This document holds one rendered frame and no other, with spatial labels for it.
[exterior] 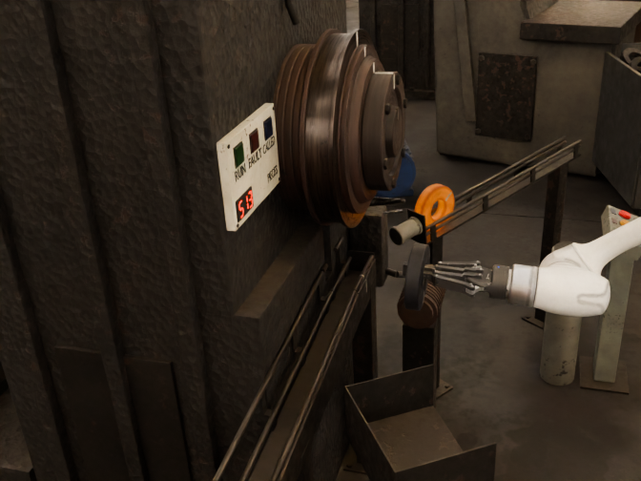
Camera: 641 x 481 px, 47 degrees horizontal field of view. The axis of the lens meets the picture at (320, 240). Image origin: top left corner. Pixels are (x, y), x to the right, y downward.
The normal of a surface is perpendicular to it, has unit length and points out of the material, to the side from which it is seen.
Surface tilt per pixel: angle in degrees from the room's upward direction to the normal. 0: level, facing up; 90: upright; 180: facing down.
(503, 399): 0
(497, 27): 90
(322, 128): 71
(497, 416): 0
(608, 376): 90
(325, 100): 55
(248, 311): 0
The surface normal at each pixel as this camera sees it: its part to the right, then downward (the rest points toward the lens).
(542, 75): -0.51, 0.41
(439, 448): -0.03, -0.85
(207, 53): 0.96, 0.08
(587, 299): -0.11, 0.17
